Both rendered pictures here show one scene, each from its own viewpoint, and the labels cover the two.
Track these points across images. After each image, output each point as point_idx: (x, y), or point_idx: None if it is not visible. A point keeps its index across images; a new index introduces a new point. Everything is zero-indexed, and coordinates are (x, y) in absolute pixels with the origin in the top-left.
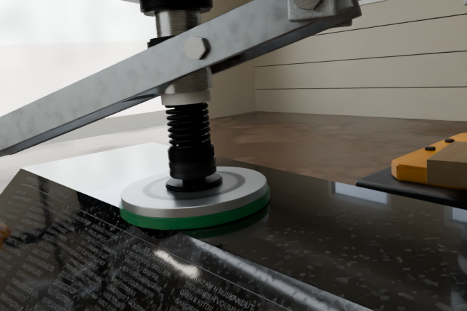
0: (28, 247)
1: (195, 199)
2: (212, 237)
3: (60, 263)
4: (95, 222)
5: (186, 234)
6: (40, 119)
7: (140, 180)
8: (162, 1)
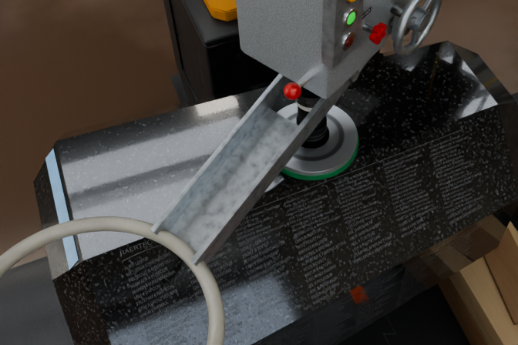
0: (233, 260)
1: (344, 139)
2: (372, 145)
3: (286, 234)
4: (284, 200)
5: (363, 155)
6: (270, 179)
7: None
8: None
